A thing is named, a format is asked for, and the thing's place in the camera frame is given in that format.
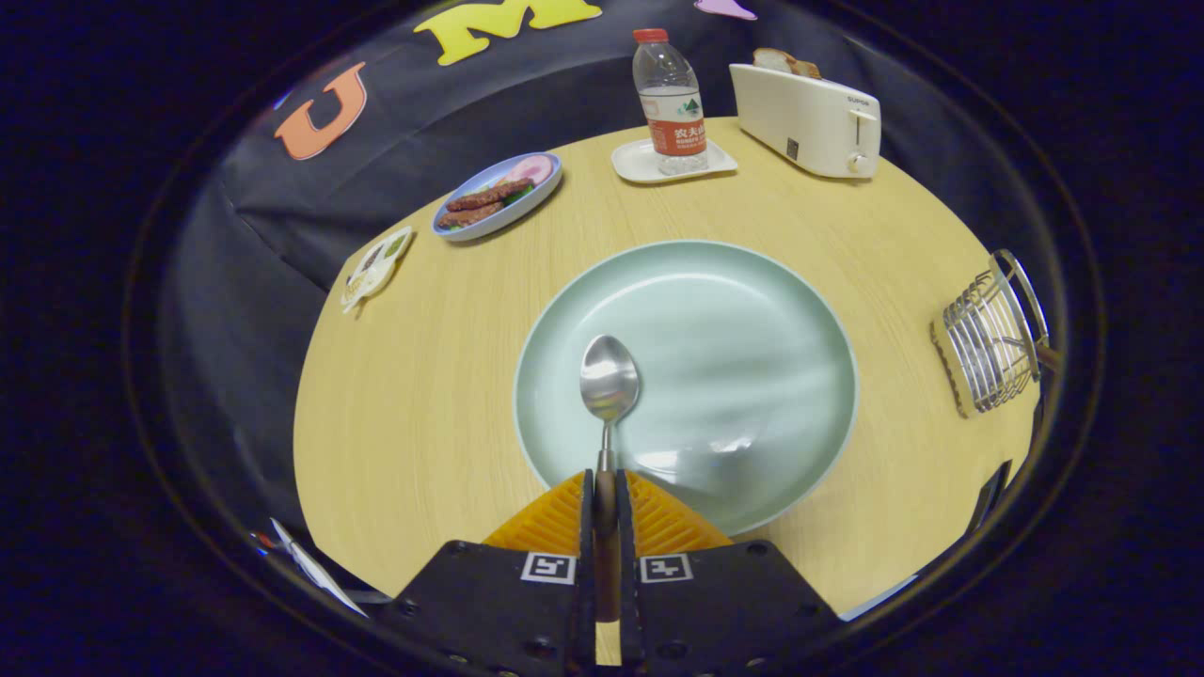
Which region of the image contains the light green plate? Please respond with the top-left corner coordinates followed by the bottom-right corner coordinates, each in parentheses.
top-left (514, 240), bottom-right (859, 537)

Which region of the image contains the brown meat slice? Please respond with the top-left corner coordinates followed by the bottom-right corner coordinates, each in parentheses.
top-left (445, 179), bottom-right (534, 212)
top-left (437, 201), bottom-right (504, 228)

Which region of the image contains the metal spoon with brown handle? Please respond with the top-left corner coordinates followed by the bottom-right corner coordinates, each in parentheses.
top-left (579, 335), bottom-right (641, 622)

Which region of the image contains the white paper sheet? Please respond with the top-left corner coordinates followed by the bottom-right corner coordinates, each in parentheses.
top-left (271, 519), bottom-right (368, 618)

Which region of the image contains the white toaster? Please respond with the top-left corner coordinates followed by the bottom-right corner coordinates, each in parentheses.
top-left (729, 63), bottom-right (882, 180)

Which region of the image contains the small white sauce dish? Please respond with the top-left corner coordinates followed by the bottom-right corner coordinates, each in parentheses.
top-left (341, 226), bottom-right (415, 314)

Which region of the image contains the metal wire cutlery basket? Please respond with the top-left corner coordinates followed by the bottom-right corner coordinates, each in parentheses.
top-left (931, 248), bottom-right (1050, 418)

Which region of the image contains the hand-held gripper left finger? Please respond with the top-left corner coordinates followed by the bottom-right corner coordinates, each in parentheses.
top-left (384, 470), bottom-right (598, 677)

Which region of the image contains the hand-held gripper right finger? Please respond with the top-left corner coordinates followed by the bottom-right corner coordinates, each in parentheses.
top-left (616, 470), bottom-right (840, 676)

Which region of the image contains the clear water bottle red cap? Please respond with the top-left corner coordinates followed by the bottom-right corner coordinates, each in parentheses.
top-left (632, 28), bottom-right (709, 177)

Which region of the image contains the blue plate with food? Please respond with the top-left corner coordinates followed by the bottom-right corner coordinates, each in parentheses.
top-left (432, 152), bottom-right (563, 243)

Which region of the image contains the white square coaster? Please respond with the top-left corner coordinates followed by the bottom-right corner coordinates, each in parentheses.
top-left (611, 138), bottom-right (738, 184)

